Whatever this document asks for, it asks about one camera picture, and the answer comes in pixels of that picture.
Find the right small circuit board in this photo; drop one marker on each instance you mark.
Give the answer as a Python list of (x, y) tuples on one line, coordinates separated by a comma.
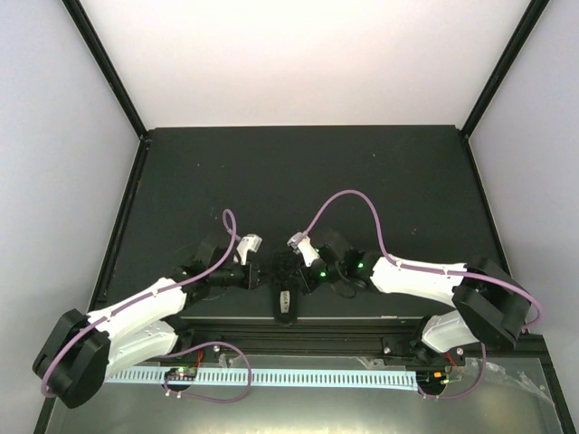
[(433, 377)]

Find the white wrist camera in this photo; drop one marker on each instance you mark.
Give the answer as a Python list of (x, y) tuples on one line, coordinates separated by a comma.
[(300, 243), (247, 244)]

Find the small circuit board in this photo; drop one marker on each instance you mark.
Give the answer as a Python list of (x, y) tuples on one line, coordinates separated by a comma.
[(181, 374), (433, 377)]

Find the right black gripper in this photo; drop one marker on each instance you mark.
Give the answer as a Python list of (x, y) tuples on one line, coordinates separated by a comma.
[(307, 284)]

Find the white slotted cable duct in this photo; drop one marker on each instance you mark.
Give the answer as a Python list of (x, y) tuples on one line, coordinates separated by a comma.
[(259, 377)]

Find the black sneaker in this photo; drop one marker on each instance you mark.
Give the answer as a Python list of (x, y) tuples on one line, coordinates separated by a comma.
[(284, 296)]

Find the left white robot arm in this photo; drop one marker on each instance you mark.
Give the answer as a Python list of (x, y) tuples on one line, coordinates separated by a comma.
[(84, 350)]

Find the black frame post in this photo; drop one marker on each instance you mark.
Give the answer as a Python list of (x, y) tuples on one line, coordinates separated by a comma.
[(100, 55), (516, 42)]

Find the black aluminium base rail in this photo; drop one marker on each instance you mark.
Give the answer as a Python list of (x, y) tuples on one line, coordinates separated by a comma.
[(307, 337)]

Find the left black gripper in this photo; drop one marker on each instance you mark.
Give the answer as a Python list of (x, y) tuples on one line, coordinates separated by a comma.
[(251, 280)]

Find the left black frame post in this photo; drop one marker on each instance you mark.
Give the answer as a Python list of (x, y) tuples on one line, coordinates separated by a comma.
[(100, 55)]

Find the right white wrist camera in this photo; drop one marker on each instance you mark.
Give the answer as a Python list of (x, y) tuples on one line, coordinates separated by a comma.
[(300, 243)]

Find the right black frame post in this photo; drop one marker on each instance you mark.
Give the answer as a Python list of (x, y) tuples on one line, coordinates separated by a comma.
[(516, 42)]

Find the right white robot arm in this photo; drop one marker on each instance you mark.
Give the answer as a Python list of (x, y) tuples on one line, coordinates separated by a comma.
[(486, 305)]

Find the left small circuit board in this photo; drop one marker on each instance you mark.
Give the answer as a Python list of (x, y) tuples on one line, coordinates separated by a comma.
[(181, 374)]

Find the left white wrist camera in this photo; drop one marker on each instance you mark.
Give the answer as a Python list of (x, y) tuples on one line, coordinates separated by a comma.
[(247, 244)]

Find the black shoelace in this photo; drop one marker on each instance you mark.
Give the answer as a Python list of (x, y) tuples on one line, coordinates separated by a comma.
[(284, 265)]

